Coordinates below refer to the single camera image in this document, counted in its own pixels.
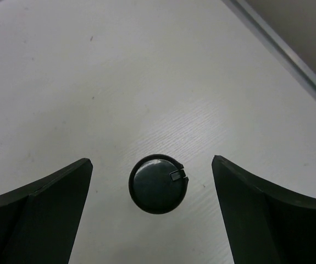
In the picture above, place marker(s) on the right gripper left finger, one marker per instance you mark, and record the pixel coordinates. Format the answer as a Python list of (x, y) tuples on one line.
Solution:
[(39, 221)]

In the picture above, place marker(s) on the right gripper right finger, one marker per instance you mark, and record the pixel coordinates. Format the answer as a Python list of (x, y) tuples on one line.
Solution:
[(265, 223)]

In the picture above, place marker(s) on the black-cap pepper grinder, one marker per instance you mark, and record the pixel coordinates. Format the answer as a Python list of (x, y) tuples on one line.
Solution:
[(158, 184)]

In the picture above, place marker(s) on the right aluminium table rail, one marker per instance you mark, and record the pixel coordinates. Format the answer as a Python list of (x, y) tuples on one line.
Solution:
[(275, 44)]

